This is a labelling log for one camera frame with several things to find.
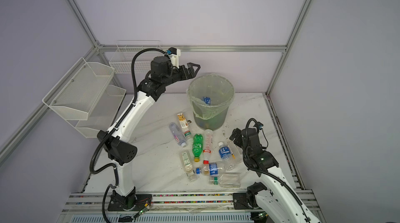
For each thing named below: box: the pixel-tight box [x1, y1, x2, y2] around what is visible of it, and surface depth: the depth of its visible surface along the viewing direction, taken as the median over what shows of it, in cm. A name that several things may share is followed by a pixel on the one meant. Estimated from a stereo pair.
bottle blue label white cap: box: [218, 141, 236, 171], surface depth 87 cm
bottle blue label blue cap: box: [195, 162, 226, 177], surface depth 82 cm
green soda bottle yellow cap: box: [192, 133, 204, 163], surface depth 88 cm
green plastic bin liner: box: [186, 73, 235, 119], surface depth 90 cm
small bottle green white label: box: [180, 150, 198, 183], surface depth 82 cm
